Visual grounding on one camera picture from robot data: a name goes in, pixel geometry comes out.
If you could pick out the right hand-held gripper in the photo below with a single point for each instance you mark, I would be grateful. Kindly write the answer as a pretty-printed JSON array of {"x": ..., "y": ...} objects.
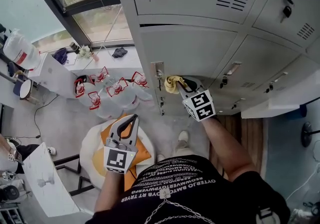
[{"x": 200, "y": 104}]

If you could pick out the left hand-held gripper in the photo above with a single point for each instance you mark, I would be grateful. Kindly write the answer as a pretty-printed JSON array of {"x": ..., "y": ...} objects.
[{"x": 116, "y": 160}]

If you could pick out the yellow wiping cloth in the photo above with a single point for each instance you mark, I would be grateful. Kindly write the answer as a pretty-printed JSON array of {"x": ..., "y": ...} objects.
[{"x": 171, "y": 84}]

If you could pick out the grey metal locker door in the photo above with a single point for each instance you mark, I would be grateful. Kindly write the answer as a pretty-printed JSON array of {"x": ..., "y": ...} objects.
[{"x": 187, "y": 51}]

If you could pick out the person's right forearm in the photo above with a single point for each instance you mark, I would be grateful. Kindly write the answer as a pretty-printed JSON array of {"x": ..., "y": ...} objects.
[{"x": 225, "y": 143}]

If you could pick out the person's left forearm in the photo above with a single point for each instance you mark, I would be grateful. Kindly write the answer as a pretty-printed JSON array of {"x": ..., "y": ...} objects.
[{"x": 110, "y": 190}]

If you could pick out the grey metal locker cabinet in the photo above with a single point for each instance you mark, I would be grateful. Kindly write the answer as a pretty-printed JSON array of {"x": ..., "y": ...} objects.
[{"x": 270, "y": 56}]

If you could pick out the white side cabinet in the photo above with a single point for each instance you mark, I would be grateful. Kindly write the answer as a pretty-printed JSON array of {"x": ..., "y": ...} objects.
[{"x": 282, "y": 103}]

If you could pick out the orange square pillow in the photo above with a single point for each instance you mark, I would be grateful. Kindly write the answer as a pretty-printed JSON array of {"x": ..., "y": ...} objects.
[{"x": 145, "y": 153}]

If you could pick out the yellow round cushion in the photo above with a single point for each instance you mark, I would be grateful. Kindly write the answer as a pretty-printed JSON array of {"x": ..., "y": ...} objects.
[{"x": 98, "y": 161}]

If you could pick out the white beanbag seat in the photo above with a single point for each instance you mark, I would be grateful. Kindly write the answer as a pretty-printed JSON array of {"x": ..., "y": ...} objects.
[{"x": 87, "y": 148}]

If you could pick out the white shoe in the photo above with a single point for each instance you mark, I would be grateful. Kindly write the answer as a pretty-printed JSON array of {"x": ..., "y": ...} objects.
[{"x": 183, "y": 138}]

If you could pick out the light trouser leg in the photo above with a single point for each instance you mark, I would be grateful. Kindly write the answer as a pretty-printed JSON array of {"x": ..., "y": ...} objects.
[{"x": 183, "y": 152}]

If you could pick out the brown wooden plank platform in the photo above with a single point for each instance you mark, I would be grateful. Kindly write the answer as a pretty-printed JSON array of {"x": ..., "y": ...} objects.
[{"x": 250, "y": 133}]

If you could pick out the dark crumpled cloth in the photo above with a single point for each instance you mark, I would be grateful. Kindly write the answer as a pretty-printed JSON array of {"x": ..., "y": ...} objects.
[{"x": 120, "y": 52}]

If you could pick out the black printed shirt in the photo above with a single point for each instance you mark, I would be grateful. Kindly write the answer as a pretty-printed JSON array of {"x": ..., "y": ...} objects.
[{"x": 120, "y": 214}]

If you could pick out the small pink bottle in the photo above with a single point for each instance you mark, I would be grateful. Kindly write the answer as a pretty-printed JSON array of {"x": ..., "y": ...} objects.
[{"x": 95, "y": 57}]

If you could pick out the white flower bouquet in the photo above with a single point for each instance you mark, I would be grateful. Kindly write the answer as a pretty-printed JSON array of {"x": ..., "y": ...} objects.
[{"x": 84, "y": 52}]

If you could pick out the clear glass goblet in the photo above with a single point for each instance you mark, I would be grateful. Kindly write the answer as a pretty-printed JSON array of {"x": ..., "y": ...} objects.
[{"x": 41, "y": 182}]

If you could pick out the dark blue bag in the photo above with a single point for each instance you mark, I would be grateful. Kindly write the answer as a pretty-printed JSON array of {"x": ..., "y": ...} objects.
[{"x": 60, "y": 56}]

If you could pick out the dark jar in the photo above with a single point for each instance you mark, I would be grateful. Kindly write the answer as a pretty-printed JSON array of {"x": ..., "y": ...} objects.
[{"x": 73, "y": 46}]

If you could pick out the white marble table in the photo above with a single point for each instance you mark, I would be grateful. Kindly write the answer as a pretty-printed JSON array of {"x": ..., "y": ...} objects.
[{"x": 47, "y": 198}]

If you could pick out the round white stool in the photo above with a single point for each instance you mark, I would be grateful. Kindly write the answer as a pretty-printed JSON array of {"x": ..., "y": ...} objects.
[{"x": 26, "y": 89}]

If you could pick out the black floor stand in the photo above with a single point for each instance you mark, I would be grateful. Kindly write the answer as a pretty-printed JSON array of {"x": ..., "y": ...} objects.
[{"x": 306, "y": 134}]

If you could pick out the black round object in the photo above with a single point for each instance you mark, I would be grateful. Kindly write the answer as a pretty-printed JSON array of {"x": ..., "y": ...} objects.
[{"x": 10, "y": 192}]

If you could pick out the inverted water bottle red label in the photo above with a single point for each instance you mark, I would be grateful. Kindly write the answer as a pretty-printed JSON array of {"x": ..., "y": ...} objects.
[{"x": 20, "y": 51}]

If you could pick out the black window frame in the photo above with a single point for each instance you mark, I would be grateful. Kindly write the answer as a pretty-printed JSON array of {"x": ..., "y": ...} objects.
[{"x": 53, "y": 6}]

